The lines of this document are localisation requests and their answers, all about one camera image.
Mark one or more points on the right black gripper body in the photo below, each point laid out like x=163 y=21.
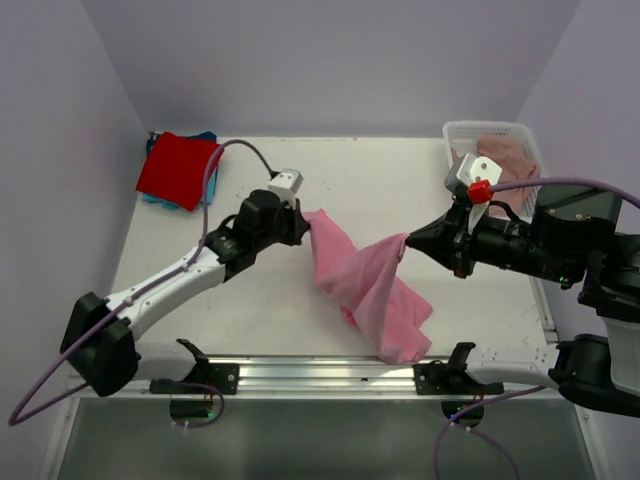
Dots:
x=469 y=246

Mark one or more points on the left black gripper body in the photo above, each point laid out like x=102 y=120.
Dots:
x=286 y=229

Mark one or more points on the pink t shirt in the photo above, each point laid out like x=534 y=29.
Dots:
x=364 y=283

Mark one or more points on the beige t shirt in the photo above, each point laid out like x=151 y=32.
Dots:
x=516 y=166

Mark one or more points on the white plastic basket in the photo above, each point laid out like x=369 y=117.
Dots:
x=461 y=136

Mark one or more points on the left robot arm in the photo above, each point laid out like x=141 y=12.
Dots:
x=102 y=341

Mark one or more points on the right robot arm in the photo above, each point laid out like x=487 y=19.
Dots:
x=570 y=240

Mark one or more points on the red folded t shirt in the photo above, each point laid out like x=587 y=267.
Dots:
x=177 y=167

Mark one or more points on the teal folded t shirt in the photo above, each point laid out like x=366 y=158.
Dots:
x=212 y=185

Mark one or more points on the dark blue folded t shirt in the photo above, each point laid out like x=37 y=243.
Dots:
x=151 y=141

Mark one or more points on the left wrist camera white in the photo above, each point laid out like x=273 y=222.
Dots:
x=286 y=184

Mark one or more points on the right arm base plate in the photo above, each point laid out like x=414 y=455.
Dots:
x=450 y=378

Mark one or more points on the aluminium mounting rail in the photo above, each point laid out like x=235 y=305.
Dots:
x=288 y=340

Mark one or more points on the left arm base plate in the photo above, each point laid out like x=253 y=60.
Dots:
x=223 y=376

